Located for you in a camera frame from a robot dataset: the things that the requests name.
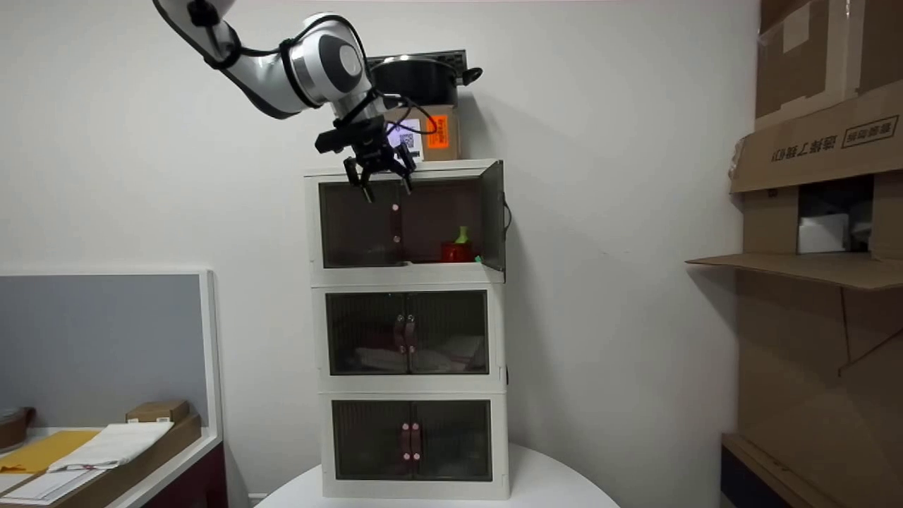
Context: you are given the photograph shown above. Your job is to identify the plain cardboard box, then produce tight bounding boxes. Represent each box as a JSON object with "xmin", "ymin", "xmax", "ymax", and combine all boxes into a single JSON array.
[{"xmin": 752, "ymin": 0, "xmax": 903, "ymax": 132}]

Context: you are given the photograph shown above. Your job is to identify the printed flat cardboard box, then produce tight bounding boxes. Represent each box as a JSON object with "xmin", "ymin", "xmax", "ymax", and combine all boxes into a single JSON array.
[{"xmin": 728, "ymin": 80, "xmax": 903, "ymax": 199}]

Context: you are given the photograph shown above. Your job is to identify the white paper sheet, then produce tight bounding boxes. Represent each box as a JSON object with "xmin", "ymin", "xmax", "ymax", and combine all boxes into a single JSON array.
[{"xmin": 0, "ymin": 465, "xmax": 79, "ymax": 508}]

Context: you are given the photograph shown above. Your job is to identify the dark transparent cabinet door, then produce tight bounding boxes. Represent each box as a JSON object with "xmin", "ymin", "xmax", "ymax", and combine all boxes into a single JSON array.
[
  {"xmin": 316, "ymin": 178, "xmax": 404, "ymax": 272},
  {"xmin": 404, "ymin": 289, "xmax": 490, "ymax": 379},
  {"xmin": 410, "ymin": 398, "xmax": 496, "ymax": 487},
  {"xmin": 480, "ymin": 158, "xmax": 510, "ymax": 281},
  {"xmin": 331, "ymin": 398, "xmax": 415, "ymax": 487},
  {"xmin": 324, "ymin": 289, "xmax": 410, "ymax": 379}
]

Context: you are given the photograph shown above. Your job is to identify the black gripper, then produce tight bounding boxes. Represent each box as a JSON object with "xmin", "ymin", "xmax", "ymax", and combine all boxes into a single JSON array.
[{"xmin": 340, "ymin": 110, "xmax": 418, "ymax": 204}]

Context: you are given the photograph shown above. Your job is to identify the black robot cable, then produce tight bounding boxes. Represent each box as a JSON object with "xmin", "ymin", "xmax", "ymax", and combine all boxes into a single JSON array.
[{"xmin": 374, "ymin": 92, "xmax": 442, "ymax": 145}]

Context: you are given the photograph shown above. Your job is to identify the black cooking pot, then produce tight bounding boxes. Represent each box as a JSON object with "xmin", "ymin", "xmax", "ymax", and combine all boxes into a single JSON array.
[{"xmin": 363, "ymin": 49, "xmax": 486, "ymax": 107}]

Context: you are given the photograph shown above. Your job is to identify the pale items inside cabinet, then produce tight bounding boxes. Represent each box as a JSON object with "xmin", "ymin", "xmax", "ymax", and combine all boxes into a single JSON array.
[{"xmin": 353, "ymin": 331, "xmax": 486, "ymax": 377}]

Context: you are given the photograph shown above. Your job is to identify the white paper stack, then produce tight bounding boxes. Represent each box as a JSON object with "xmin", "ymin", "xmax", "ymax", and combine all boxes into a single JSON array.
[{"xmin": 48, "ymin": 418, "xmax": 177, "ymax": 474}]

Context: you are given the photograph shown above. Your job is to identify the large tall cardboard box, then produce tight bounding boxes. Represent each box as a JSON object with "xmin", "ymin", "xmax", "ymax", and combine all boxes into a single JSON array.
[{"xmin": 683, "ymin": 171, "xmax": 903, "ymax": 478}]

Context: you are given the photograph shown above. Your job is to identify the cardboard box with orange stickers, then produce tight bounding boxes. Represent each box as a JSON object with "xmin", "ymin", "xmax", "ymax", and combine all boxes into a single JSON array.
[{"xmin": 387, "ymin": 97, "xmax": 489, "ymax": 164}]

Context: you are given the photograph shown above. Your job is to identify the red bottle with green cap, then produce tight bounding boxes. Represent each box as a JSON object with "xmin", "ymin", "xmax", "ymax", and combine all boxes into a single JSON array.
[{"xmin": 436, "ymin": 223, "xmax": 480, "ymax": 265}]

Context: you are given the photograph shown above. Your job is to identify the grey desk partition panel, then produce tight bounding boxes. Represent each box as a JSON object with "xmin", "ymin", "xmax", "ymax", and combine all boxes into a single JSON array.
[{"xmin": 0, "ymin": 269, "xmax": 221, "ymax": 447}]

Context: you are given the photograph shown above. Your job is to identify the white plastic storage cabinet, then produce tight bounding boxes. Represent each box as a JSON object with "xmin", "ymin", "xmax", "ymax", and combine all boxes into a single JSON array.
[{"xmin": 301, "ymin": 156, "xmax": 513, "ymax": 504}]

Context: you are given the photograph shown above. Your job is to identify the white object inside cardboard box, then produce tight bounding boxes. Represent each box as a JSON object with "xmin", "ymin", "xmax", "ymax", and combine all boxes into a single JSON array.
[{"xmin": 796, "ymin": 210, "xmax": 854, "ymax": 257}]

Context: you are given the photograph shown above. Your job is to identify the yellow envelope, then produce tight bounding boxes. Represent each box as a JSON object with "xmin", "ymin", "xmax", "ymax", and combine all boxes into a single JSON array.
[{"xmin": 0, "ymin": 427, "xmax": 102, "ymax": 478}]

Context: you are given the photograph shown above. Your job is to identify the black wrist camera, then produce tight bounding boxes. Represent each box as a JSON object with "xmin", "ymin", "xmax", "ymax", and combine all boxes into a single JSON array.
[{"xmin": 314, "ymin": 127, "xmax": 356, "ymax": 158}]

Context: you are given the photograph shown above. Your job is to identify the white desk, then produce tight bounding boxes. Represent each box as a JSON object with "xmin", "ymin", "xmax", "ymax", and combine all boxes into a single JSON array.
[{"xmin": 0, "ymin": 425, "xmax": 228, "ymax": 508}]

